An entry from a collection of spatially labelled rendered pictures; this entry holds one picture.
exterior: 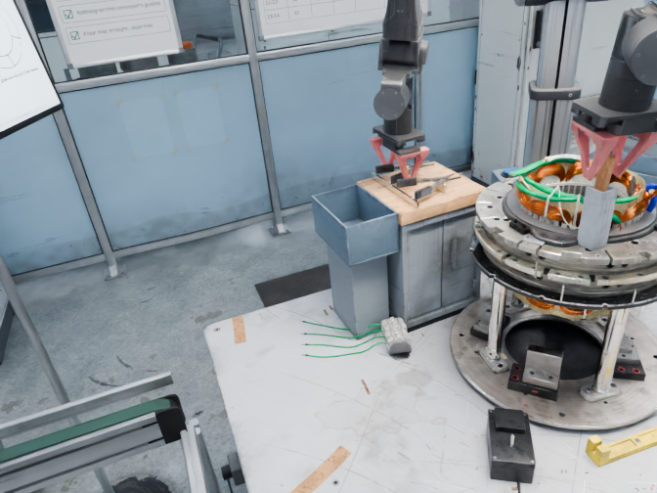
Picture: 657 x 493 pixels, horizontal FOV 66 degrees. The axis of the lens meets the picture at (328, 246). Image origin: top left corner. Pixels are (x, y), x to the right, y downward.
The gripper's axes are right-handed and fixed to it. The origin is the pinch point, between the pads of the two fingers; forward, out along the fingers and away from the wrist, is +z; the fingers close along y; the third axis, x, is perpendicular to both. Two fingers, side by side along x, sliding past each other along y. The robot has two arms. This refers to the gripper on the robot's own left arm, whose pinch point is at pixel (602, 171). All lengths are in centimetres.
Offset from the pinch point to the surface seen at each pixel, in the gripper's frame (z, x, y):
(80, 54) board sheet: 26, 215, -109
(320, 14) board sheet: 20, 234, 10
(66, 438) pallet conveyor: 50, 15, -85
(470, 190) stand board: 17.1, 28.4, -3.1
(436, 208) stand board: 18.0, 24.8, -11.7
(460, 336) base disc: 42.6, 14.6, -8.3
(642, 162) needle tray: 17, 30, 37
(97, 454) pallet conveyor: 55, 14, -81
